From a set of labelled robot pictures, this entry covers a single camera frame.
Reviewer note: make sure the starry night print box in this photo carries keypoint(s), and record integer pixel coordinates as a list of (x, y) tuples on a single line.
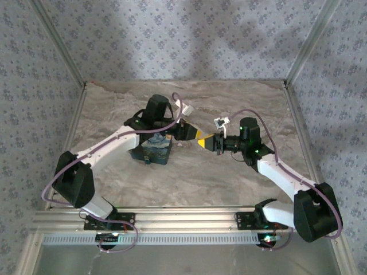
[(157, 149)]

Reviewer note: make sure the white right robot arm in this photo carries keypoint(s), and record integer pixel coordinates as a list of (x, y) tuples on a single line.
[(276, 172)]

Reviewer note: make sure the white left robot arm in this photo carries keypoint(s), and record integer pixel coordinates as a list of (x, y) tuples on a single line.
[(114, 143)]

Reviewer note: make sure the small padlock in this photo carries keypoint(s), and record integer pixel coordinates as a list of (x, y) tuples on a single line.
[(147, 160)]

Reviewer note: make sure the aluminium table edge rail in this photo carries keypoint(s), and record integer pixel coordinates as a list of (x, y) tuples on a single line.
[(75, 120), (301, 134)]

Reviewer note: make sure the aluminium mounting rail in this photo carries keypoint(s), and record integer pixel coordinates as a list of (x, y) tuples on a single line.
[(177, 217)]

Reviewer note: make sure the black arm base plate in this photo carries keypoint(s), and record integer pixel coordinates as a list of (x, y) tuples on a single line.
[(245, 221), (126, 220)]

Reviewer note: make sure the aluminium frame post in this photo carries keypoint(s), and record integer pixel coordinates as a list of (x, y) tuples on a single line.
[(314, 40), (58, 43)]

